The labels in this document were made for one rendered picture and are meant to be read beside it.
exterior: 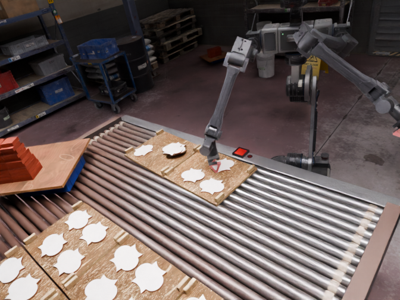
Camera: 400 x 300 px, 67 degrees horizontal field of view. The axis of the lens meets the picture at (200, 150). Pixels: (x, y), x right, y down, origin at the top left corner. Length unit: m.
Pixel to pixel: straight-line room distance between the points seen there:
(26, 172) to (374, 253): 1.78
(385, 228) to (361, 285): 0.29
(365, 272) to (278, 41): 1.33
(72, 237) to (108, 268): 0.30
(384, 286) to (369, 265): 1.14
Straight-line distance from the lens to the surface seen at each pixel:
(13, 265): 1.71
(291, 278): 1.29
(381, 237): 1.42
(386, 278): 2.50
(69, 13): 6.77
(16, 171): 2.03
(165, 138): 2.13
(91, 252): 1.54
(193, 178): 1.70
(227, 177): 1.67
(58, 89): 5.98
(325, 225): 1.46
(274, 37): 2.00
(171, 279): 1.31
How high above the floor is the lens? 2.00
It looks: 33 degrees down
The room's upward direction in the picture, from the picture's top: 11 degrees counter-clockwise
